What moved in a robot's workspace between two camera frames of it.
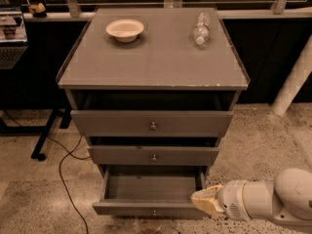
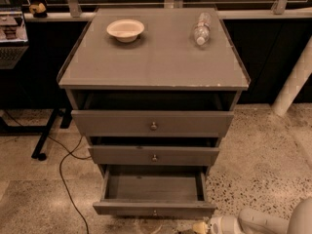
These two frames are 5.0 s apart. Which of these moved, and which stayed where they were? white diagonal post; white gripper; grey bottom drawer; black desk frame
Moved: white gripper
Stayed: black desk frame; grey bottom drawer; white diagonal post
